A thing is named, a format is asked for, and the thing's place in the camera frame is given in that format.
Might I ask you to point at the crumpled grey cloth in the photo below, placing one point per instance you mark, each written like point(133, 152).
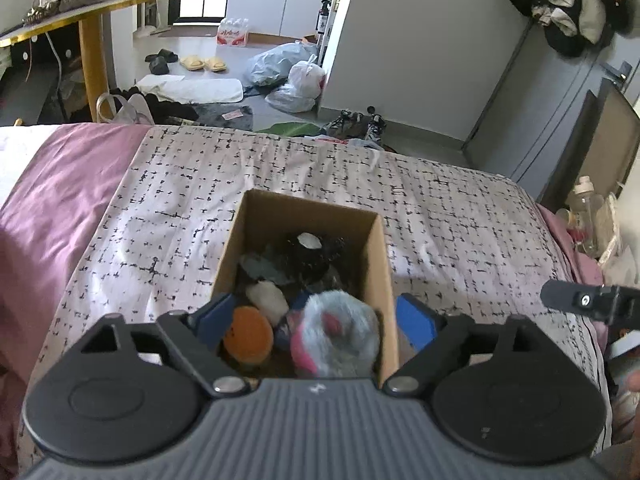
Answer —
point(80, 0)

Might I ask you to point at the grey door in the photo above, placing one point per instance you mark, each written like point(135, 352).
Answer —
point(525, 110)

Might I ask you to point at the purple bed sheet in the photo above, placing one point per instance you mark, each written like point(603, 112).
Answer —
point(60, 200)

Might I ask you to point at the white fluffy sock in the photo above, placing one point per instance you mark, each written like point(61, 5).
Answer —
point(270, 300)

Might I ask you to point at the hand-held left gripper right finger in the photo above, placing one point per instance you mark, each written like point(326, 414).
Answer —
point(415, 320)

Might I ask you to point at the pink cloth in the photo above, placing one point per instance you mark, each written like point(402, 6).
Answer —
point(565, 240)

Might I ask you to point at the white tote bag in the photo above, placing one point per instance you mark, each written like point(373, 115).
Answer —
point(130, 110)

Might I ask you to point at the dark clothing pile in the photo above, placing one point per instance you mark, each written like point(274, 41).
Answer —
point(165, 107)

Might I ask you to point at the white plastic bag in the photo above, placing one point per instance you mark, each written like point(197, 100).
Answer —
point(300, 90)

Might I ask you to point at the white bed sheet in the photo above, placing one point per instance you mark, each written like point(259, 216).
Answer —
point(15, 145)

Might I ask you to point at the white floor mat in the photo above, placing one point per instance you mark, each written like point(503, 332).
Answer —
point(200, 89)

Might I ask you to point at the orange round plush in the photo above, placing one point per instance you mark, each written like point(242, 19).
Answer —
point(249, 335)

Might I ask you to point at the grey sneaker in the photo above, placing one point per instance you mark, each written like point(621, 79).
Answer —
point(375, 125)

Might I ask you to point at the pack of water bottles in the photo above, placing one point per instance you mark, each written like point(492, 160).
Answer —
point(234, 35)

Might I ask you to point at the grey green cloth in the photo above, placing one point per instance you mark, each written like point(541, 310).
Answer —
point(260, 266)

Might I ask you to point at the brown cardboard box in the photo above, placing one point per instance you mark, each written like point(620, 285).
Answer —
point(382, 290)

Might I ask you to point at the black slippers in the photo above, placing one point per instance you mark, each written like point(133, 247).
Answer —
point(160, 60)

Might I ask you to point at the leaning brown board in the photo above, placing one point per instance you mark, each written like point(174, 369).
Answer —
point(610, 135)

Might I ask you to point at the spray bottle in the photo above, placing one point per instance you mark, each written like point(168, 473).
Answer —
point(323, 17)

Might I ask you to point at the yellow slipper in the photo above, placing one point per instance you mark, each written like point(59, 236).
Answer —
point(215, 64)
point(192, 62)

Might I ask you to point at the hanging cream garment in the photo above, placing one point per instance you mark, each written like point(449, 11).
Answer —
point(592, 5)

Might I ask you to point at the hanging black cap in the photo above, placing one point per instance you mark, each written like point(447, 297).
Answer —
point(617, 0)

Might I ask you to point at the pair of dark sneakers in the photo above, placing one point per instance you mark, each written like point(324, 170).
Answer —
point(345, 122)

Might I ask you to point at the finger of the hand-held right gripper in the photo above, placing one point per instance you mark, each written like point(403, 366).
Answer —
point(565, 295)

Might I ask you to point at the clear plastic bottle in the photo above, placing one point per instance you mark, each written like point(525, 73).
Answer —
point(585, 210)

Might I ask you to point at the dark grey rug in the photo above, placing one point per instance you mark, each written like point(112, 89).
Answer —
point(225, 117)

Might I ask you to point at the translucent plastic bag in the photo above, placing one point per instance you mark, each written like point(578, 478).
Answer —
point(612, 230)

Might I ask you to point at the gold-edged table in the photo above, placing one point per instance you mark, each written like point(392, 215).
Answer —
point(90, 10)

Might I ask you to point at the green leaf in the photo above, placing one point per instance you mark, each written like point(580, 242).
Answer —
point(287, 128)

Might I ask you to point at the grey pink plush toy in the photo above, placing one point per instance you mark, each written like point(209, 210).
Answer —
point(337, 335)

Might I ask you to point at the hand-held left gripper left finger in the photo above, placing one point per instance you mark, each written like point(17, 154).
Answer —
point(215, 317)

